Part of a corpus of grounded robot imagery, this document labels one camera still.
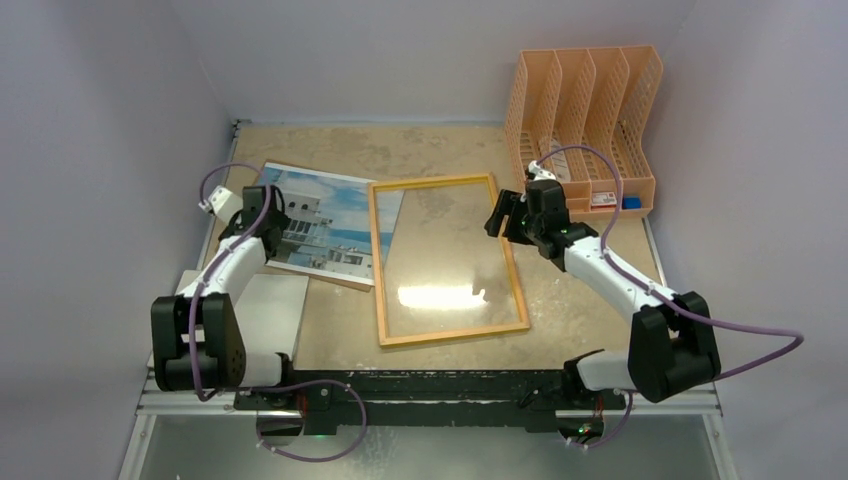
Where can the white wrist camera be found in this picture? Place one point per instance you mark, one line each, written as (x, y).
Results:
(536, 172)
(222, 203)

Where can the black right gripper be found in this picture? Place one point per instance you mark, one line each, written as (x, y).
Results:
(515, 216)

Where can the clear acrylic sheet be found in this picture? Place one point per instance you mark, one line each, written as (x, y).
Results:
(444, 258)

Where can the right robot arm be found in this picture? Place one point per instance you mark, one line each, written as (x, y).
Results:
(669, 350)

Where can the brown backing board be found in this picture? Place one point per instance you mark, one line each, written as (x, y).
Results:
(268, 269)

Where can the white label card in organizer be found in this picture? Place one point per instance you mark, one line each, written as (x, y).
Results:
(555, 161)

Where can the orange plastic file organizer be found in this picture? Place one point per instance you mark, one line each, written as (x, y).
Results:
(596, 102)

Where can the blue small object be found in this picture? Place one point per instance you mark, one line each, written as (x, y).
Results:
(631, 203)

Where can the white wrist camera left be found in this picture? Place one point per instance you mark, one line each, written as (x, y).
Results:
(222, 203)

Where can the building and sky photo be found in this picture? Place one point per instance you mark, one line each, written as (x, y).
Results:
(330, 225)

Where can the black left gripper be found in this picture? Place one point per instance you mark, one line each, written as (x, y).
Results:
(234, 222)

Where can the yellow wooden picture frame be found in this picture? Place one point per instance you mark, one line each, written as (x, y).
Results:
(444, 258)

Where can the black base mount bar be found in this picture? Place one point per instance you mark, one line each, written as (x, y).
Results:
(526, 399)

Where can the red white small box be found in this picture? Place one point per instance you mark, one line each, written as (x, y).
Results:
(603, 200)

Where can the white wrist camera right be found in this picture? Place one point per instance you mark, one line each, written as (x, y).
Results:
(536, 172)

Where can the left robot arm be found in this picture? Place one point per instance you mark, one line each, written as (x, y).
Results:
(196, 341)

